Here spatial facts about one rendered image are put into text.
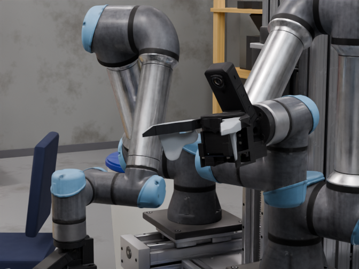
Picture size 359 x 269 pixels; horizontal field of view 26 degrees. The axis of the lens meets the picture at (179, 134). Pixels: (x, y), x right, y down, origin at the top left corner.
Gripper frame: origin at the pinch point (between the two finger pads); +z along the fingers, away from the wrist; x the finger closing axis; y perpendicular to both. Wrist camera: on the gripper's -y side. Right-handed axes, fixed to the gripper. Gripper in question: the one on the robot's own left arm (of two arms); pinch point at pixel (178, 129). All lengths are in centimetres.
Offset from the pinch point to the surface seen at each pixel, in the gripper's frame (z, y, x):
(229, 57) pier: -626, -5, 440
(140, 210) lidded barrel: -212, 68, 210
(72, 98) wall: -465, 19, 530
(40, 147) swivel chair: -144, 23, 203
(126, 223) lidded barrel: -211, 76, 221
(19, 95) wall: -416, 9, 552
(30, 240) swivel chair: -148, 69, 225
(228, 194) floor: -426, 106, 311
